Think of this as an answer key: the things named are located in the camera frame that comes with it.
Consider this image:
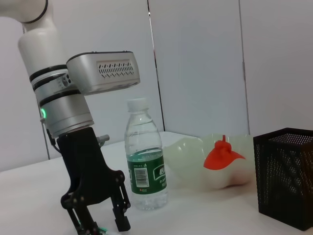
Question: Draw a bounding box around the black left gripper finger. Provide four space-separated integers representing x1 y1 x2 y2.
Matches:
111 175 132 233
60 192 99 235

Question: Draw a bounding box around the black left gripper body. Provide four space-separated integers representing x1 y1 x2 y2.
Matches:
56 127 124 204

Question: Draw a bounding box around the clear green-label water bottle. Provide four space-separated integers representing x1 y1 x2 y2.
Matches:
124 97 169 211

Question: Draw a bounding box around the orange-red toy orange fruit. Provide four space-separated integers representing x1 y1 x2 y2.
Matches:
203 134 246 171

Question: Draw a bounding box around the wavy clear glass fruit plate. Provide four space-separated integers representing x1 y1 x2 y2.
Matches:
162 133 255 192

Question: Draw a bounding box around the black mesh pen holder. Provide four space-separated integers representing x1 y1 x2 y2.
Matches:
253 127 313 232

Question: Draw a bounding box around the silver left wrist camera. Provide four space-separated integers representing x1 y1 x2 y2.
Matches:
66 50 141 96

